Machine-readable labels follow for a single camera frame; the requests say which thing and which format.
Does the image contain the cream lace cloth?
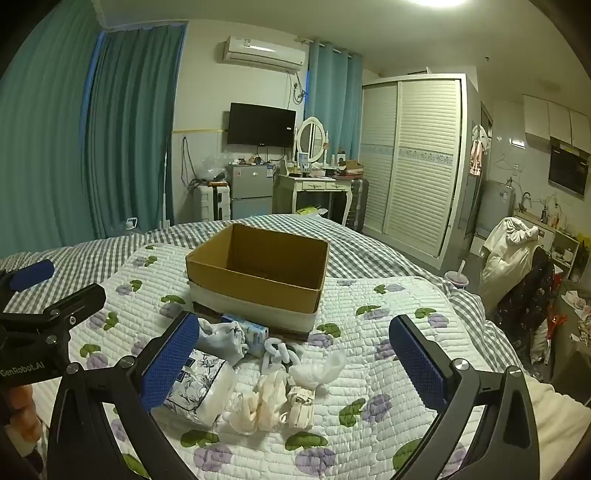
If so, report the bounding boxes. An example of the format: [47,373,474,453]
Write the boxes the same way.
[226,371,290,435]

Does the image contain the black range hood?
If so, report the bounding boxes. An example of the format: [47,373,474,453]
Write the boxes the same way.
[548,137,591,200]

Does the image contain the black wall television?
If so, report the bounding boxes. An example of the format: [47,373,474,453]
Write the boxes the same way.
[228,103,297,149]

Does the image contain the cream blanket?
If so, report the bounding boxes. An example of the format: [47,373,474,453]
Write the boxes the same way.
[526,382,591,480]

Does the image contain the grey mini fridge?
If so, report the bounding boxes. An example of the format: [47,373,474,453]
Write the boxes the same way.
[229,162,276,220]

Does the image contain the white chain toy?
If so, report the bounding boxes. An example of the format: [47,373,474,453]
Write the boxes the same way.
[261,338,302,376]

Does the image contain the white sock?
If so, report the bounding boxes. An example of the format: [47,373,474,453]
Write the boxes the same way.
[198,318,249,366]

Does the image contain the blue tissue pack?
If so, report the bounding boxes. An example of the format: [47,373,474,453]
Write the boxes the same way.
[221,314,270,357]

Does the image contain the white suitcase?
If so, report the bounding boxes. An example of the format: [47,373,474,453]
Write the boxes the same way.
[193,184,232,223]

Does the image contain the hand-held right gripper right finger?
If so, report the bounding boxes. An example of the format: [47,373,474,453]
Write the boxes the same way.
[389,315,542,480]

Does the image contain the white jacket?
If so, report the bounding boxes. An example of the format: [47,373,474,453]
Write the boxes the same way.
[479,217,542,308]

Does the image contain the white air conditioner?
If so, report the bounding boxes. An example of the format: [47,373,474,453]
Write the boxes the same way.
[223,37,306,73]

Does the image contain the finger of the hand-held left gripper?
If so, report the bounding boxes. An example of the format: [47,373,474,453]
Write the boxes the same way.
[0,259,55,301]
[0,283,107,352]

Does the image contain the light blue curtain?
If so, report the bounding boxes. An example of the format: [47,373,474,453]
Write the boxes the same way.
[307,39,365,162]

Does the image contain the clear plastic bag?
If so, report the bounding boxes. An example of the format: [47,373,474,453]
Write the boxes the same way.
[194,154,230,186]

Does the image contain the cup with straw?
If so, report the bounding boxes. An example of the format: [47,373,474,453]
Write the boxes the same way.
[444,260,470,291]

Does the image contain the silver suitcase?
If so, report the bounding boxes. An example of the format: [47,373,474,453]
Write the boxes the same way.
[345,178,370,232]

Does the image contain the white louvred wardrobe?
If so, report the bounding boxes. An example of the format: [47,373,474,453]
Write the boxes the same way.
[360,74,479,271]

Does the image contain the floral quilted blanket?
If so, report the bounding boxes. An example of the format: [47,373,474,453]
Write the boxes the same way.
[28,242,491,480]

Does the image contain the cream folded cloth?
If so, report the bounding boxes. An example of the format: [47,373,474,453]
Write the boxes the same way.
[284,385,318,428]

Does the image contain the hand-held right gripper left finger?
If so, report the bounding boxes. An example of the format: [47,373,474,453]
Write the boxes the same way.
[46,310,201,480]

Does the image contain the dark floral garment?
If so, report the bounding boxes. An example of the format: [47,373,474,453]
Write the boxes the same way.
[496,247,557,380]

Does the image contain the white crumpled cloth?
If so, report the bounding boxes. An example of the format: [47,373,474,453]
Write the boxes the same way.
[288,348,347,389]

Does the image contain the pink hanging garment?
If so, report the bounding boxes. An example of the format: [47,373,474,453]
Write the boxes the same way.
[469,124,490,176]

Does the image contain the grey checked bed sheet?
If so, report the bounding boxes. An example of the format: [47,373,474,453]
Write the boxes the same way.
[0,215,529,385]

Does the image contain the white wall cabinets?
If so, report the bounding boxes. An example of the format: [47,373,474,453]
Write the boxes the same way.
[523,93,591,147]

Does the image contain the teal curtain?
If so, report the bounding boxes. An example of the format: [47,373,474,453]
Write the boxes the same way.
[0,0,188,259]

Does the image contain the floral print pouch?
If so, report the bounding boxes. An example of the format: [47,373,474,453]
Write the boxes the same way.
[161,348,238,428]

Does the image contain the grey appliance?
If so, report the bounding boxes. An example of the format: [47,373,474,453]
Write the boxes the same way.
[475,180,516,237]

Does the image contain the white vanity table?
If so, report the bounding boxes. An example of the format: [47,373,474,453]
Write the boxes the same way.
[277,172,354,227]

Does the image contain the person's left hand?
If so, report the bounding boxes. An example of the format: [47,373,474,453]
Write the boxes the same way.
[6,384,43,445]

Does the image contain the cardboard box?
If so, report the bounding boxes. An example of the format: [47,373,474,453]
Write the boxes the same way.
[185,223,329,334]

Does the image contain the white shelf unit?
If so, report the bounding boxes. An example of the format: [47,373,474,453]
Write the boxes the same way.
[514,210,581,278]

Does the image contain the white oval mirror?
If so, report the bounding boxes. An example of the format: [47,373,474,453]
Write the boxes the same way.
[295,116,330,167]

